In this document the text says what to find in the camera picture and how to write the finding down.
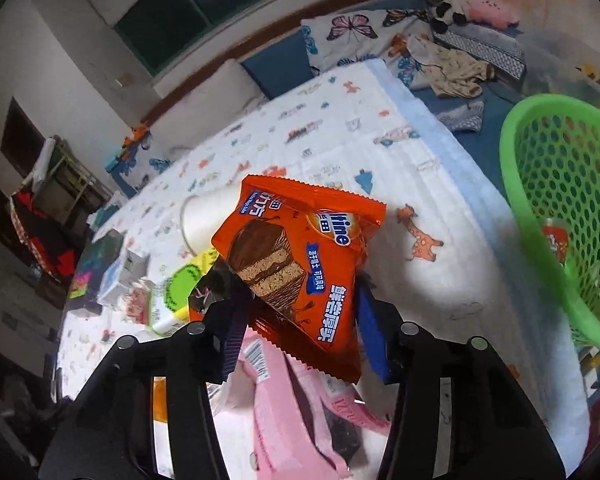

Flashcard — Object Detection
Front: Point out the clear plastic storage box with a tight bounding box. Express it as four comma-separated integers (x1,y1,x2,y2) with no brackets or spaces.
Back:
530,57,600,123

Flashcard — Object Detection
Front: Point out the white pillow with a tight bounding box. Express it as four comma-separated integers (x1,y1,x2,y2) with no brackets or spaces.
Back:
152,58,258,126

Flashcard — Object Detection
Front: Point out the pink snack packet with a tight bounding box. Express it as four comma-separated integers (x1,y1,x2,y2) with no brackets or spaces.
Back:
215,330,391,480

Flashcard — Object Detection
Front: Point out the dark snack packet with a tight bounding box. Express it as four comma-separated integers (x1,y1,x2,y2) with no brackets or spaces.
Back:
187,260,241,323

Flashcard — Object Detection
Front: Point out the blue pillow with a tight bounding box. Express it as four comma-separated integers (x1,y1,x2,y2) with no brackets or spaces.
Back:
241,30,316,101

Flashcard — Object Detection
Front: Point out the white red snack packet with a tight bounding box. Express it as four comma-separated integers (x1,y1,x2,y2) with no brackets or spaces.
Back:
124,280,155,323

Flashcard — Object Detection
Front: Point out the animal printed white blanket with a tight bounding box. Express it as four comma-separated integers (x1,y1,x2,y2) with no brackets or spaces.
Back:
55,57,591,480

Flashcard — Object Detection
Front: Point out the grey patterned cloth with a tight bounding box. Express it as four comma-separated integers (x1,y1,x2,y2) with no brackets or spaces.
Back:
432,25,526,81

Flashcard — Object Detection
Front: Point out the dark window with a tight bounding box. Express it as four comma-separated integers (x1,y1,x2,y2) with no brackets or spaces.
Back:
115,0,386,76

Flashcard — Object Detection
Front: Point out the orange chocolate cake packet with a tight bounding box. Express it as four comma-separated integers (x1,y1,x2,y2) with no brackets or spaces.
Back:
211,174,387,385

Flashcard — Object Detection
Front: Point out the small grey cloth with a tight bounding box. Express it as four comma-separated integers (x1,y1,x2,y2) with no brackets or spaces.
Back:
437,101,486,133

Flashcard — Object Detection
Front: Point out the orange toy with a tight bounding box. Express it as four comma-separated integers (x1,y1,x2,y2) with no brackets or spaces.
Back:
122,122,153,150

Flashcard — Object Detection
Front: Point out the beige crumpled cloth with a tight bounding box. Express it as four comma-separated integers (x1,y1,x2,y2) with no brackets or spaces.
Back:
405,35,498,98

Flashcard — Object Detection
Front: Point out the white blue small carton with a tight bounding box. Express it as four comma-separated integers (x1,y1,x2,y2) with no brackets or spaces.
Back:
97,246,151,311

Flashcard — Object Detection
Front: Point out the pink plush toy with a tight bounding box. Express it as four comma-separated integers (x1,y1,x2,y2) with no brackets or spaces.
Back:
467,0,521,28

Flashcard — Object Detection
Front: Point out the green plastic mesh basket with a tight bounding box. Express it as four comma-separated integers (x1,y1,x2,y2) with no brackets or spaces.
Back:
498,92,600,348

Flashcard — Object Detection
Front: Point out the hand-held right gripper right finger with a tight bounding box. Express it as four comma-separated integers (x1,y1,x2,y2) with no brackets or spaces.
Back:
355,280,566,480

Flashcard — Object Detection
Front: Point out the dark colourful box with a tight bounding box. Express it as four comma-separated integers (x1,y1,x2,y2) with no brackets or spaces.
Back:
67,232,126,317

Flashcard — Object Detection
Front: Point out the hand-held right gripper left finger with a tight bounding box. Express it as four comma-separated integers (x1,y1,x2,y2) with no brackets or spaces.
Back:
39,282,253,480

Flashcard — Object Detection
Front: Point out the butterfly printed pillow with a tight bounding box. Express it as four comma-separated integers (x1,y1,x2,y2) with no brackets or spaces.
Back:
300,7,431,91

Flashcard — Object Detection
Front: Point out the green yellow snack packet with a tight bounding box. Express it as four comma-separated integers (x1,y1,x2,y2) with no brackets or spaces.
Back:
147,247,221,338

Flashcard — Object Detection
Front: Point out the white paper cup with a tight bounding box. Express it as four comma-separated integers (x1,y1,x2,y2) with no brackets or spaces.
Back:
180,182,243,256

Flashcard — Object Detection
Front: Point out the metal storage shelf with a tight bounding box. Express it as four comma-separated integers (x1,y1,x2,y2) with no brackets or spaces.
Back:
10,135,116,241

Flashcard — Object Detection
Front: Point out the red black cloth pile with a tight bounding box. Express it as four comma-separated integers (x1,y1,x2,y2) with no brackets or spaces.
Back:
10,192,78,281

